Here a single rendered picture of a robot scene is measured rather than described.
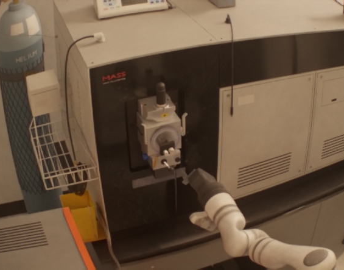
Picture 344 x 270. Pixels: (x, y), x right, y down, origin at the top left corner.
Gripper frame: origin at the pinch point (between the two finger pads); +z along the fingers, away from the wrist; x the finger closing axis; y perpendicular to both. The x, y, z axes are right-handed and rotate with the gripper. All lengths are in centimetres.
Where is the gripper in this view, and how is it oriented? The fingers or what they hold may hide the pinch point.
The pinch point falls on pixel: (185, 171)
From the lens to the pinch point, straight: 162.5
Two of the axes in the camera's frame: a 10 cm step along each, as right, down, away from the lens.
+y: 6.6, -7.3, -1.9
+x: -6.7, -4.4, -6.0
